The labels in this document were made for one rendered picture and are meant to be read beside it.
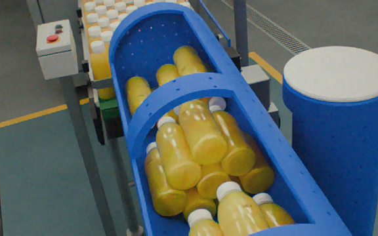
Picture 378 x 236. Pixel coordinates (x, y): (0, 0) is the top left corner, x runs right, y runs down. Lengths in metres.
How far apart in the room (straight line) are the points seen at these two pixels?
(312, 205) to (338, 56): 0.78
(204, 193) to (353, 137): 0.48
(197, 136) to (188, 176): 0.08
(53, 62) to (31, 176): 1.43
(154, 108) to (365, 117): 0.57
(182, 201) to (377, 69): 0.65
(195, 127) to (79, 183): 1.84
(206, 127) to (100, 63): 0.67
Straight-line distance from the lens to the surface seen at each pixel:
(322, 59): 1.36
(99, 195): 1.89
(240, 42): 1.86
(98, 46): 1.47
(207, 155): 0.87
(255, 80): 1.62
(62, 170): 2.81
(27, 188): 2.77
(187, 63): 1.18
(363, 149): 1.30
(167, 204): 0.92
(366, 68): 1.33
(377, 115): 1.27
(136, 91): 1.21
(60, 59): 1.49
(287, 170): 0.70
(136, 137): 0.89
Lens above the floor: 1.68
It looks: 35 degrees down
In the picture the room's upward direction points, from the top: 7 degrees counter-clockwise
